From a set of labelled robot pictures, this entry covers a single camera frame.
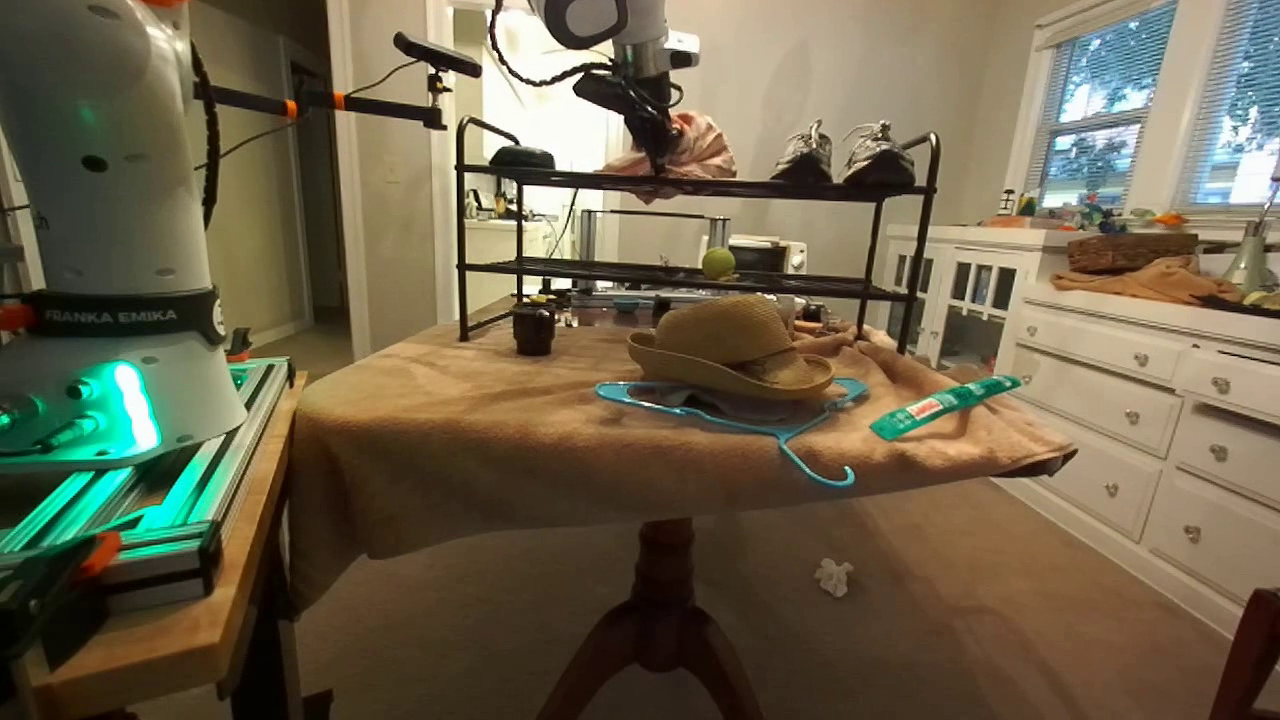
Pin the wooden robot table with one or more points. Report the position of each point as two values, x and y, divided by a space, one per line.
172 643

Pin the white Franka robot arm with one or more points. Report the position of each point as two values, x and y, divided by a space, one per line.
107 201

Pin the black cup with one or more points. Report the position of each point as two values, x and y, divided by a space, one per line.
532 330

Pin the brown cloth on dresser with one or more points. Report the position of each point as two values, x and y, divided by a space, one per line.
1154 281

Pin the white framed window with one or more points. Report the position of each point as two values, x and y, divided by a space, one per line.
1103 106
1242 106

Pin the white glass door cabinet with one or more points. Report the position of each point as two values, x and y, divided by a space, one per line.
972 303

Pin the crumpled white paper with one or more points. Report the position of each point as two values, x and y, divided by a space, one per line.
832 578

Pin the black stereo camera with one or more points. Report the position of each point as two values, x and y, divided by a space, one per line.
438 58

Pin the white box appliance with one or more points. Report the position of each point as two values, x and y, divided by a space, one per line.
766 258

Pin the black metal rack stand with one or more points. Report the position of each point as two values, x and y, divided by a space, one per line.
800 186

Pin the green ball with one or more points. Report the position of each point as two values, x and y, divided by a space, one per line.
717 262

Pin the brown woven basket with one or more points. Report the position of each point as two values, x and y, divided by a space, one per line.
1133 251

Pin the wooden table pedestal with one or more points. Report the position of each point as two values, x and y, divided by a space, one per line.
661 612

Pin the tan straw hat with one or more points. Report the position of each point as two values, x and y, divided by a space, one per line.
725 340

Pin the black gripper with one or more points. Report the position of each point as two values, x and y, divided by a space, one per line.
648 102

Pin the white dresser with drawers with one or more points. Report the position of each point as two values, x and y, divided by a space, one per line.
1175 424

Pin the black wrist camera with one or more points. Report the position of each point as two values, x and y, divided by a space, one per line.
603 91

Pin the dark wooden chair corner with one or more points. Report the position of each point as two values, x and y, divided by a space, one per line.
1247 662

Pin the orange white plaid cloth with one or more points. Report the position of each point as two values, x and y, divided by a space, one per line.
703 152

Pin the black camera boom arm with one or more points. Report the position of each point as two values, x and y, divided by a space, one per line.
255 102

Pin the white grey running sneaker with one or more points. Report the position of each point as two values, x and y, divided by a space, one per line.
876 163
804 163

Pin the aluminium robot base rails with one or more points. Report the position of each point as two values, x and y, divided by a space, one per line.
161 506

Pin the green glass bottle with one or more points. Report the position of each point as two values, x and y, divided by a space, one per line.
1253 262

